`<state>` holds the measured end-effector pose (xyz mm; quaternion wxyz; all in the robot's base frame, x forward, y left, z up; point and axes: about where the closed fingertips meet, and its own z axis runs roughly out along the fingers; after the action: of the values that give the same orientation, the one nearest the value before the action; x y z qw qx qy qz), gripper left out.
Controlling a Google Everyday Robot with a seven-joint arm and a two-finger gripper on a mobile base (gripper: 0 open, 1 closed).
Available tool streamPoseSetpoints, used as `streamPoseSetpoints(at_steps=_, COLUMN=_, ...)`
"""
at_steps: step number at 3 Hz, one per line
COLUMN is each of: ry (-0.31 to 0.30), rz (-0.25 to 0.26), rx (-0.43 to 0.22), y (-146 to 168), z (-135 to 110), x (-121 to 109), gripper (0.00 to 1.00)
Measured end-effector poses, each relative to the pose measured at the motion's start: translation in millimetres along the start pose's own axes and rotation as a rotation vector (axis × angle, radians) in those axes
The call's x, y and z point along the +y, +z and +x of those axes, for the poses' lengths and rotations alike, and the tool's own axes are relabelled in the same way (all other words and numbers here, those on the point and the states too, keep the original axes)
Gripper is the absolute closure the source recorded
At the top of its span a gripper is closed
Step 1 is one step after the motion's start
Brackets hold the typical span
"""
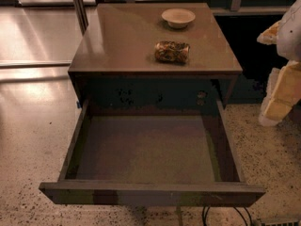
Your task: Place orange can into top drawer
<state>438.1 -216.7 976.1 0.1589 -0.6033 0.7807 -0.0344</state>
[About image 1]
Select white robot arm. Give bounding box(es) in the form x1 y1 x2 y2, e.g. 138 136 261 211
257 0 301 126

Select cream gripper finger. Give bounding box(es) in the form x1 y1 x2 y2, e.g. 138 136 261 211
257 22 279 45
259 60 301 126

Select orange soda can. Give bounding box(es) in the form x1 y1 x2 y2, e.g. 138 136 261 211
154 41 190 64

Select black cable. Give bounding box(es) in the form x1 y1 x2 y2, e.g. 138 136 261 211
201 206 212 226
233 206 254 226

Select white ceramic bowl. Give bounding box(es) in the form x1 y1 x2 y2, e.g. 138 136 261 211
162 8 196 29

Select grey drawer cabinet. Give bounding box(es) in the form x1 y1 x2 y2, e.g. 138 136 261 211
69 3 242 115

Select open grey top drawer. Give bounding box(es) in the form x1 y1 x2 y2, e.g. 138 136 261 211
40 102 265 207

